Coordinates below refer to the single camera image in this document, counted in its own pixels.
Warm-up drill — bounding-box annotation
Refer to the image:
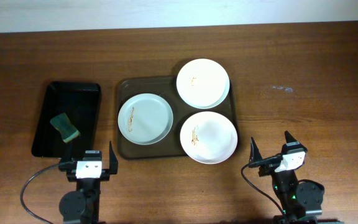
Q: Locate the green yellow sponge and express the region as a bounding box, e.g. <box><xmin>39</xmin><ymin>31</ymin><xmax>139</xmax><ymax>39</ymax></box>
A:
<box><xmin>50</xmin><ymin>113</ymin><xmax>80</xmax><ymax>143</ymax></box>

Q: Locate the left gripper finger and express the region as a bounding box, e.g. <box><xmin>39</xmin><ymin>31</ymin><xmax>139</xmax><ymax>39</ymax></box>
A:
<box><xmin>61</xmin><ymin>141</ymin><xmax>73</xmax><ymax>162</ymax></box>
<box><xmin>109</xmin><ymin>141</ymin><xmax>118</xmax><ymax>174</ymax></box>

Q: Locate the brown serving tray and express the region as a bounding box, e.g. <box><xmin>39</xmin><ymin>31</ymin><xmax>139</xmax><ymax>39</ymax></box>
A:
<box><xmin>117</xmin><ymin>77</ymin><xmax>239</xmax><ymax>164</ymax></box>

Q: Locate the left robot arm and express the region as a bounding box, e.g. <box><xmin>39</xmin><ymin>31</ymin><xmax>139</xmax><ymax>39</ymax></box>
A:
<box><xmin>58</xmin><ymin>144</ymin><xmax>118</xmax><ymax>223</ymax></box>

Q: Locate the white plate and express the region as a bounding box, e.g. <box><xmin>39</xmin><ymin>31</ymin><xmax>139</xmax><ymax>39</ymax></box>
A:
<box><xmin>176</xmin><ymin>58</ymin><xmax>230</xmax><ymax>109</ymax></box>
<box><xmin>180</xmin><ymin>111</ymin><xmax>238</xmax><ymax>164</ymax></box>

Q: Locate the black rectangular tray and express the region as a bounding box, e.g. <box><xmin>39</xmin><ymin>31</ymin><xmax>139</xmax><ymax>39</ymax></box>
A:
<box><xmin>31</xmin><ymin>82</ymin><xmax>101</xmax><ymax>159</ymax></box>

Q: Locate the white plate bottom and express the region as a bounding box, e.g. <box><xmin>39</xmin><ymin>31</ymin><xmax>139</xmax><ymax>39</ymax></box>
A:
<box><xmin>180</xmin><ymin>111</ymin><xmax>238</xmax><ymax>164</ymax></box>

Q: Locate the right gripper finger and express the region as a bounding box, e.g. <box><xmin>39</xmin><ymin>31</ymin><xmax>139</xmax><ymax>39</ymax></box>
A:
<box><xmin>284</xmin><ymin>131</ymin><xmax>306</xmax><ymax>151</ymax></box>
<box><xmin>249</xmin><ymin>138</ymin><xmax>262</xmax><ymax>164</ymax></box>

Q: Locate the white plate top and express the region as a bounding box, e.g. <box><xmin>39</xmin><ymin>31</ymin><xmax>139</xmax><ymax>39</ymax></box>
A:
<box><xmin>176</xmin><ymin>58</ymin><xmax>230</xmax><ymax>109</ymax></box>

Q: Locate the pale blue-white plate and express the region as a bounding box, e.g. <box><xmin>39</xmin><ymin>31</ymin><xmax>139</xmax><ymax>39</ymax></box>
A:
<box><xmin>117</xmin><ymin>93</ymin><xmax>173</xmax><ymax>145</ymax></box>

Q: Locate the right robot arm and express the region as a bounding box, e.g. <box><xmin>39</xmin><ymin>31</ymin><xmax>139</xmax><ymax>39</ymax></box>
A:
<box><xmin>247</xmin><ymin>131</ymin><xmax>324</xmax><ymax>223</ymax></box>

